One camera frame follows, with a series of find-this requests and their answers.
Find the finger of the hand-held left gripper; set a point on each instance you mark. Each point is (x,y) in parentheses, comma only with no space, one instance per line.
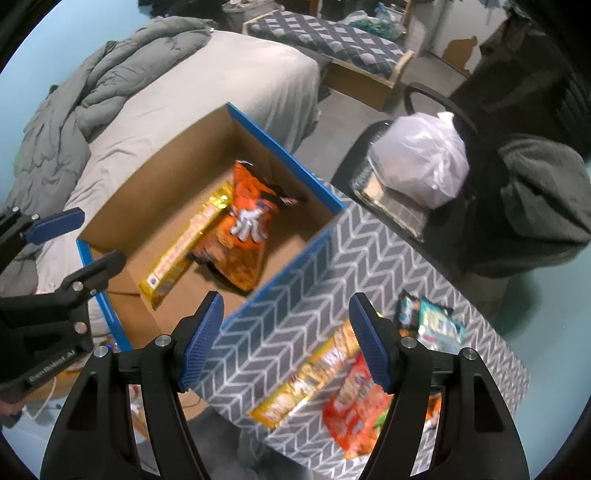
(55,225)
(99,272)

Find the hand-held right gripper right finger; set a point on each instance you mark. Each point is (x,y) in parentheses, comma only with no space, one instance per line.
(369,341)

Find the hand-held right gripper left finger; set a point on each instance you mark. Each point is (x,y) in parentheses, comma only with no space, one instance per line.
(203,339)

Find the black snack packet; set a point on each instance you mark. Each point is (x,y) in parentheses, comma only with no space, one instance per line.
(407,314)

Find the teal snack packet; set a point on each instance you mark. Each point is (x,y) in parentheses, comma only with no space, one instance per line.
(438,323)

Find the red snack bag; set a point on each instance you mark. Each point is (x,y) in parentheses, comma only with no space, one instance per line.
(355,415)

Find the yellow long snack packet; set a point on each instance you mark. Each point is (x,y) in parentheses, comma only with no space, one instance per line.
(300,383)

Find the blue cardboard box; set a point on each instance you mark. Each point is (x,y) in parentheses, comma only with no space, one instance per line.
(161,184)

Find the grey chevron tablecloth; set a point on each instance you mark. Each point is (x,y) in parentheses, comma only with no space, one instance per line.
(323,277)

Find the gold long snack packet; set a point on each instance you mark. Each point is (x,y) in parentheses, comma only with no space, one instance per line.
(180,254)

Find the grey comforter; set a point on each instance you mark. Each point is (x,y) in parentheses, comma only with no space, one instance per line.
(69,115)

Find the orange snack bag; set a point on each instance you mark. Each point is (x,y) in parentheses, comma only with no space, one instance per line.
(244,221)

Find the checked seat cushion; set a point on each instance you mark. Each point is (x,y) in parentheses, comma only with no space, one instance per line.
(392,207)

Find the white plastic bag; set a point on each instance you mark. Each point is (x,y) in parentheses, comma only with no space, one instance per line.
(415,157)

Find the bed with grey sheet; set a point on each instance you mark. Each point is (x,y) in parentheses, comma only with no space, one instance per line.
(184,83)

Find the black office chair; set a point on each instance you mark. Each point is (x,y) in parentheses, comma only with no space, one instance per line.
(355,147)

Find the dark grey blanket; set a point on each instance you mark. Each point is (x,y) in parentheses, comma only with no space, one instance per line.
(540,198)

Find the grey diamond patterned mattress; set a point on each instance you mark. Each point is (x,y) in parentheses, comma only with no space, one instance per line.
(323,37)

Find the teal plastic bags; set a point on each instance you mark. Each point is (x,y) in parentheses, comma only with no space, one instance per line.
(378,23)

